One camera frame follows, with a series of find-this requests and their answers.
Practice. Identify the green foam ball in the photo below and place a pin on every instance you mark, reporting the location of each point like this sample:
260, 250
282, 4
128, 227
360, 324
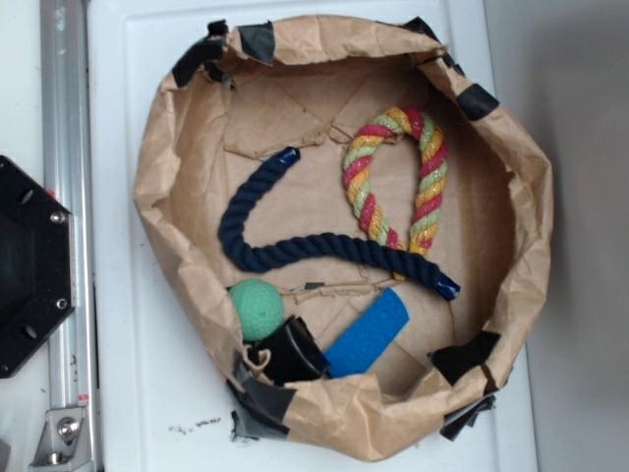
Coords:
259, 307

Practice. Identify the blue rectangular sponge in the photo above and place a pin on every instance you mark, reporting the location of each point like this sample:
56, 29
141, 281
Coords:
366, 339

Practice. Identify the brown paper bag bin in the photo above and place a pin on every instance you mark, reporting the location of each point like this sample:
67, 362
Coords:
335, 157

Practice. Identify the white plastic tray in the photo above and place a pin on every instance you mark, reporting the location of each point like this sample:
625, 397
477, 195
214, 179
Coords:
163, 405

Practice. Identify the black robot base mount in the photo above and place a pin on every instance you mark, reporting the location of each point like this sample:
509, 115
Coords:
37, 292

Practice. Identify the aluminium extrusion rail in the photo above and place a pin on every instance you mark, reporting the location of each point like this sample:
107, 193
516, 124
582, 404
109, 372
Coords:
66, 158

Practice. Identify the metal corner bracket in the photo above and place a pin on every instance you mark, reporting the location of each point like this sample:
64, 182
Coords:
64, 443

